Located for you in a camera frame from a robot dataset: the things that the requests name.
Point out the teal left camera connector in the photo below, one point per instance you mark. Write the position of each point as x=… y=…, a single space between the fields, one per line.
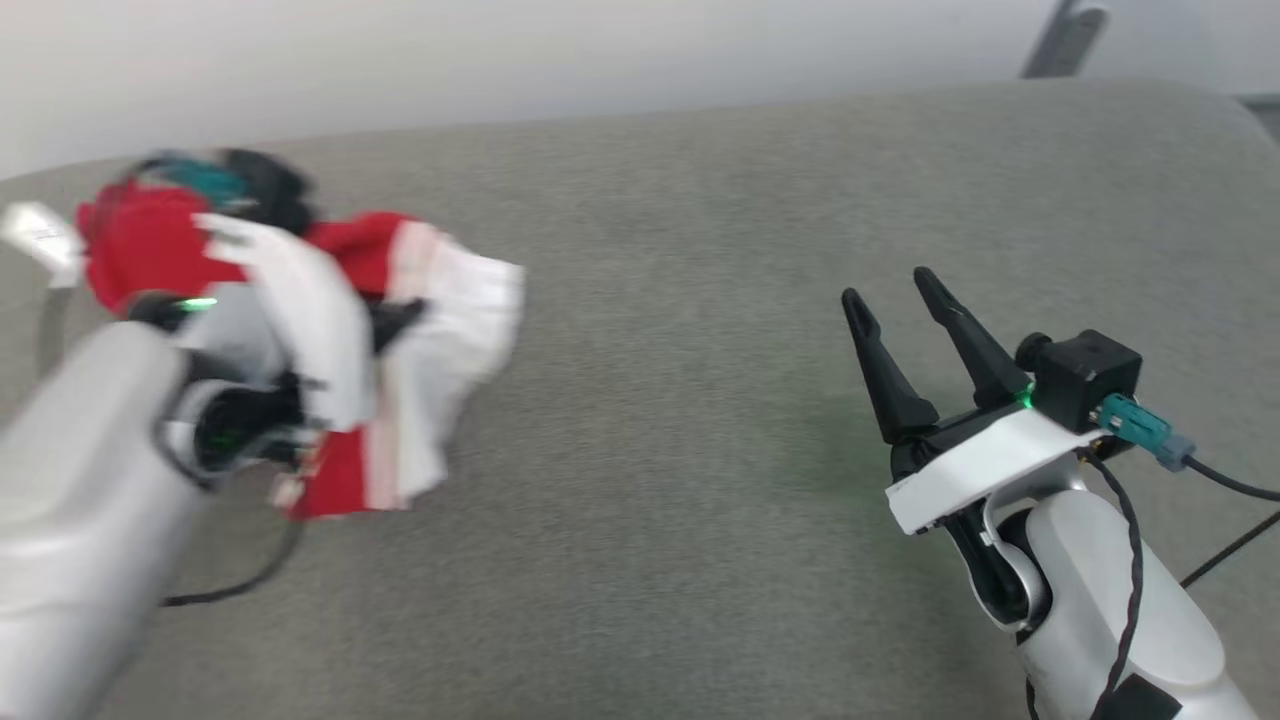
x=205 y=180

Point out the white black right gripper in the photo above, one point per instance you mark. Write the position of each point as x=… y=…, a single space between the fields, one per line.
x=980 y=465

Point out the red and white basketball jersey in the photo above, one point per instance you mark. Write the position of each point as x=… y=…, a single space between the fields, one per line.
x=140 y=250

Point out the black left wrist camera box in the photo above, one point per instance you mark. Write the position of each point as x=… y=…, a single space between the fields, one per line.
x=270 y=190

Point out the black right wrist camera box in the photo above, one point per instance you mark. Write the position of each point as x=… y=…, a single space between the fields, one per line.
x=1085 y=380

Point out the teal right camera connector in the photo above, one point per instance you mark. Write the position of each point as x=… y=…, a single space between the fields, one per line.
x=1140 y=425

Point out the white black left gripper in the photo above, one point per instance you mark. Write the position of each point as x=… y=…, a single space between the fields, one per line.
x=320 y=330

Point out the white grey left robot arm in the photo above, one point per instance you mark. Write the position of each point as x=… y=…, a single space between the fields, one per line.
x=70 y=480

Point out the grey metal post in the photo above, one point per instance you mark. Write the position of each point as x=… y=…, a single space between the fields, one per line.
x=1065 y=40

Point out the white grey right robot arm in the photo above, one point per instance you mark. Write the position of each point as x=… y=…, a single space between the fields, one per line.
x=1100 y=600

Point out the grey fabric sofa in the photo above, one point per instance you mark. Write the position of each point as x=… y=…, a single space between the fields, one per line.
x=650 y=450

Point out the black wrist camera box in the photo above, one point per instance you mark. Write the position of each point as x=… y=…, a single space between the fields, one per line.
x=1085 y=380
x=270 y=190

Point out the teal camera connector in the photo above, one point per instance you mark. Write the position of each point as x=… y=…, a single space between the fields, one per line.
x=205 y=180
x=1140 y=425

